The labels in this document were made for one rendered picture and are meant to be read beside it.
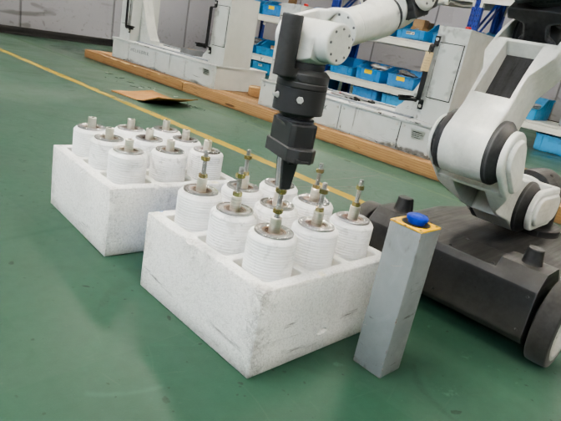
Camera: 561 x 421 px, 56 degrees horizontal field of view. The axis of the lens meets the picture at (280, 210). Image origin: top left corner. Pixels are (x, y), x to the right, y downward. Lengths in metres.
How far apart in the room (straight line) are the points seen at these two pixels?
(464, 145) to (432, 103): 1.98
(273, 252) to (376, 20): 0.45
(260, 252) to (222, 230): 0.11
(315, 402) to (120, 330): 0.40
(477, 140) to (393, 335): 0.45
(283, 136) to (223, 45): 3.47
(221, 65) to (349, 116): 1.36
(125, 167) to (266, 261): 0.54
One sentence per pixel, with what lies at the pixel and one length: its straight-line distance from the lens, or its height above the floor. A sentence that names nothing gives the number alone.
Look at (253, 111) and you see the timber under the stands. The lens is 3.87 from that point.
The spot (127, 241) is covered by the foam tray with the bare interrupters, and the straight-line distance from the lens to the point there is 1.40.
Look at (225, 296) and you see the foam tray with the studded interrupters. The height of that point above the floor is 0.12.
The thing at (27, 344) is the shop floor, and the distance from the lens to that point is 1.07.
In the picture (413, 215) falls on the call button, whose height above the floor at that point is 0.33.
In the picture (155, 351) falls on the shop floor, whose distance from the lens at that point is 1.05.
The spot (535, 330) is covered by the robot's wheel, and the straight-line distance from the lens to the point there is 1.28.
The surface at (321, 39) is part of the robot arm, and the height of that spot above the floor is 0.60.
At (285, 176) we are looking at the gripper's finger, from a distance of 0.94.
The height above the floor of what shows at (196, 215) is 0.21.
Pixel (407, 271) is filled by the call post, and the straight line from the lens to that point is 1.00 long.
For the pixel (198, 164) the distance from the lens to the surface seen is 1.48.
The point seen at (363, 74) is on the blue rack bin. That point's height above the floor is 0.31.
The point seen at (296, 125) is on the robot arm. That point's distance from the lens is 0.89.
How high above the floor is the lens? 0.60
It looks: 18 degrees down
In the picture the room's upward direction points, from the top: 11 degrees clockwise
